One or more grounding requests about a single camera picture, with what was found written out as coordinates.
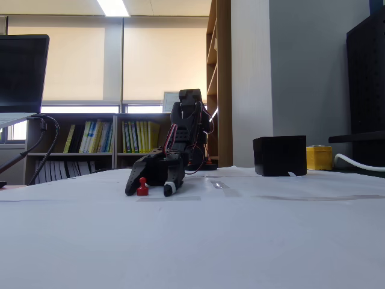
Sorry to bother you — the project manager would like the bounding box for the black plastic box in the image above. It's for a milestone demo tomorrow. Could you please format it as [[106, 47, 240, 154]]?
[[253, 135, 307, 177]]

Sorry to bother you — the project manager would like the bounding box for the yellow cardboard box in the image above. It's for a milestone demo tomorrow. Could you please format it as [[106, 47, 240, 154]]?
[[306, 145, 333, 170]]

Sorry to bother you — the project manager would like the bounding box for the low wooden bookshelf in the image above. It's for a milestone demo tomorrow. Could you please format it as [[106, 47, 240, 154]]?
[[25, 113, 209, 186]]

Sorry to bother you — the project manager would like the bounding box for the blue white book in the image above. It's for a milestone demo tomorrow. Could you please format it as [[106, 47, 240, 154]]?
[[87, 120, 99, 154]]

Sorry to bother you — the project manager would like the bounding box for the yellow white book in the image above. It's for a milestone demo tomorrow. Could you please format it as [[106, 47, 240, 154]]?
[[79, 120, 92, 154]]

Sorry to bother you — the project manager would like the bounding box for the white paper sheet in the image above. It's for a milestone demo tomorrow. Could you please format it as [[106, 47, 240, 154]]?
[[0, 176, 238, 203], [210, 174, 385, 202], [0, 197, 211, 289]]

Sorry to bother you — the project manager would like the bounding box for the white framed sign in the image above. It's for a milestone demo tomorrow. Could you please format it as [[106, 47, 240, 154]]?
[[162, 91, 181, 114]]

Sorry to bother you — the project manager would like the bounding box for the slanted yellow book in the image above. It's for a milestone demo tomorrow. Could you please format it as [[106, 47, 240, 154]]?
[[63, 124, 76, 154]]

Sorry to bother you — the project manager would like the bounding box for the beige roller blind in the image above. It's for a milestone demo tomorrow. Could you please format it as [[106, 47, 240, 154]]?
[[7, 16, 123, 106], [123, 16, 209, 106]]

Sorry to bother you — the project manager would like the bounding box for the tall wooden bookshelf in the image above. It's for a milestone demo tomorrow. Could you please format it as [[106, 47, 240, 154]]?
[[206, 0, 232, 168]]

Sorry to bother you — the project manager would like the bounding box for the black laptop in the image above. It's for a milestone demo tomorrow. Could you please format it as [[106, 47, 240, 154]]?
[[0, 34, 51, 129]]

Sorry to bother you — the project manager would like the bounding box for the ceiling light panel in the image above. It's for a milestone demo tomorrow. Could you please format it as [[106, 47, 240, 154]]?
[[96, 0, 130, 17]]

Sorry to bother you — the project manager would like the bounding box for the green table mat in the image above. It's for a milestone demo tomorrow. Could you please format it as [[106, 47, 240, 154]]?
[[306, 168, 385, 179]]

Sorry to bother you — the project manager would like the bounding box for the black metal shelf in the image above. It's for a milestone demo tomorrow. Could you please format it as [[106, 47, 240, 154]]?
[[328, 131, 385, 145]]

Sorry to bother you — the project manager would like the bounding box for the black pegboard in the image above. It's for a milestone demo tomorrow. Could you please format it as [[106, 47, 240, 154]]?
[[345, 5, 385, 166]]

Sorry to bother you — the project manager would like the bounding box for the red servo wire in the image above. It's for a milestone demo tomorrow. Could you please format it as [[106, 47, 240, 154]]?
[[183, 101, 216, 176]]

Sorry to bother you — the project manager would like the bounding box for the black curved cable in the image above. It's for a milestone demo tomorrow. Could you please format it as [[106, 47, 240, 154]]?
[[26, 113, 61, 186]]

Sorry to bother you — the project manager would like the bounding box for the black jointed cable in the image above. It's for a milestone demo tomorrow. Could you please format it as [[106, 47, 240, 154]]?
[[0, 116, 49, 175]]

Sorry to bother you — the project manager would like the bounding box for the white power cable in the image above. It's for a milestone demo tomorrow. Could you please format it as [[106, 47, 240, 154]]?
[[333, 153, 385, 172]]

